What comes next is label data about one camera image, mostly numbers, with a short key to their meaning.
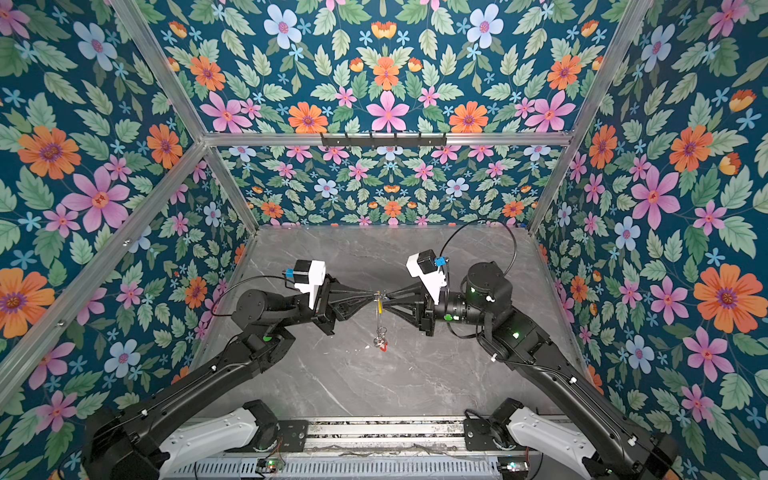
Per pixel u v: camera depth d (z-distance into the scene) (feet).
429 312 1.59
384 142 3.06
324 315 1.60
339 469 2.51
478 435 2.41
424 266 1.59
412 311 1.82
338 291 1.69
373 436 2.46
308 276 1.51
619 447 1.25
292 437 2.41
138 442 1.29
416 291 1.79
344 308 1.73
